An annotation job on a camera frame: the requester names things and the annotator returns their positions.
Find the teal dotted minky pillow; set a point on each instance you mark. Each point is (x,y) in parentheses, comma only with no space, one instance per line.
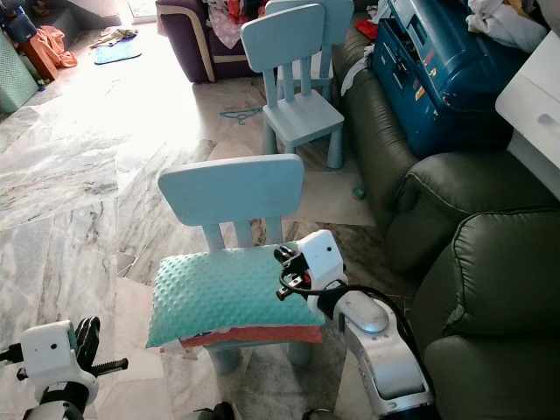
(227,293)

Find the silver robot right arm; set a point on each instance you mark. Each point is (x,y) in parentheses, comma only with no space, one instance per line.
(385,359)

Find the green leather sofa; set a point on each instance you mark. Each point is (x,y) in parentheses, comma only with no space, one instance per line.
(446,192)

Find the light blue plastic child chair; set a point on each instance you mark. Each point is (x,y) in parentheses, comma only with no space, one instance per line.
(232,188)
(332,35)
(280,39)

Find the small teal ball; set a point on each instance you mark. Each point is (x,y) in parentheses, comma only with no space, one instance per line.
(359,192)

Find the robot right leg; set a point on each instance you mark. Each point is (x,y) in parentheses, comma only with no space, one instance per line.
(312,416)

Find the blue clothes hanger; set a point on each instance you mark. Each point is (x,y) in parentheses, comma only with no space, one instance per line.
(241,114)

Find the white cloth strip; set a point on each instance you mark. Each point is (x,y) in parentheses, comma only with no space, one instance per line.
(357,70)

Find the blue hard-shell suitcase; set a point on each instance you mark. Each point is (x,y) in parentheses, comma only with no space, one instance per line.
(437,87)

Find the purple armchair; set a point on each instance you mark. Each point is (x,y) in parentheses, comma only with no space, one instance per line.
(184,44)

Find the pink white clothes pile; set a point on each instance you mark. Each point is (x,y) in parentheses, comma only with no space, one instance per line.
(227,24)

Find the red cloth item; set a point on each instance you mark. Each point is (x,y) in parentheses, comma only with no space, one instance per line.
(366,28)

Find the blue floor mat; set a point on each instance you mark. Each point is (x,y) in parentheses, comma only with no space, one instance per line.
(115,54)

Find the mint green laundry basket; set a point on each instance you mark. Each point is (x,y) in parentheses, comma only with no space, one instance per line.
(16,79)

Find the brown garment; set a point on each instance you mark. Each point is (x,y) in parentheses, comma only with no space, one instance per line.
(112,38)

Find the orange cloth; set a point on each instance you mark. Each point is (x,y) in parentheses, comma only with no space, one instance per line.
(52,48)

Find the white cloth bundle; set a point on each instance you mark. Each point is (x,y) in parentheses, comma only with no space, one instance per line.
(503,22)

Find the dark blue cloth bundle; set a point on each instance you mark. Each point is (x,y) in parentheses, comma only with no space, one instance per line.
(13,19)

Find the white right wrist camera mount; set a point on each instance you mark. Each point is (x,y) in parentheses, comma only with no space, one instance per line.
(325,258)

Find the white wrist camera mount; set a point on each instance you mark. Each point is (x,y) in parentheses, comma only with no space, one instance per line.
(51,352)
(325,258)

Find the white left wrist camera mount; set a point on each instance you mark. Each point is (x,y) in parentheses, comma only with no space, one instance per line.
(51,352)

